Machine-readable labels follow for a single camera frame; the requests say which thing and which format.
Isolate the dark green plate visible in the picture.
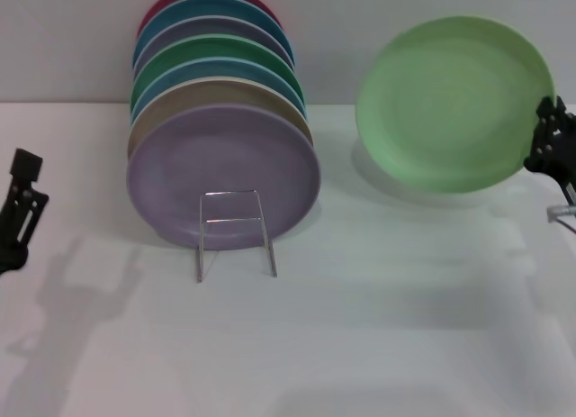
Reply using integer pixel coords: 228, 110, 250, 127
130, 33, 305, 104

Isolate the lavender plate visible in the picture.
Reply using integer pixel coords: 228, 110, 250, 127
125, 102, 323, 250

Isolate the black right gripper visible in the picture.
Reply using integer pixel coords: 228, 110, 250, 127
523, 95, 576, 178

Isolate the light blue plate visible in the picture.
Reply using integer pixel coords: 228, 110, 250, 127
130, 56, 308, 121

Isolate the grey purple plate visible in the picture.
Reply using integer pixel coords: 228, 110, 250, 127
132, 15, 296, 72

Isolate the light green plate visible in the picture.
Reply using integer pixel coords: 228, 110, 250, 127
354, 14, 557, 195

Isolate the right wrist cable with connector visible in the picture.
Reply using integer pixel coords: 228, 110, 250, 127
546, 177, 576, 233

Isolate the teal blue plate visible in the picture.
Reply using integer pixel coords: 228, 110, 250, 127
133, 0, 296, 67

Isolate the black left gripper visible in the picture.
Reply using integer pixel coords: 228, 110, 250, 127
0, 147, 49, 275

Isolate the metal wire plate rack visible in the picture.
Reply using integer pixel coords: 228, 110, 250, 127
195, 189, 279, 284

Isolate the beige plate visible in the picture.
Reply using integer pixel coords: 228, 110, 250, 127
126, 76, 315, 161

